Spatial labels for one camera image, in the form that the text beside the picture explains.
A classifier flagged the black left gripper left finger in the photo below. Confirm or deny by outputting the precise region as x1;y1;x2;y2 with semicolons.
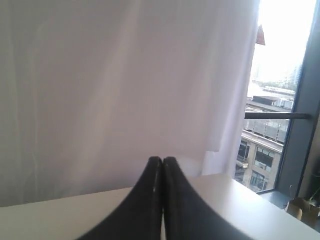
79;156;163;240

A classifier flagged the white curtain backdrop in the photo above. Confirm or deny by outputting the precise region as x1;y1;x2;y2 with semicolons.
0;0;260;207

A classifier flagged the brown cardboard box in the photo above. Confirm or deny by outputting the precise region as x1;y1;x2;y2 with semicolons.
285;197;320;228

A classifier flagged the dark window frame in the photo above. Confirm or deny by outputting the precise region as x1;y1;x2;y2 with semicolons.
244;0;320;211

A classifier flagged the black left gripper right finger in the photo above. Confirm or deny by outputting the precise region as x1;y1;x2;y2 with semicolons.
162;156;247;240

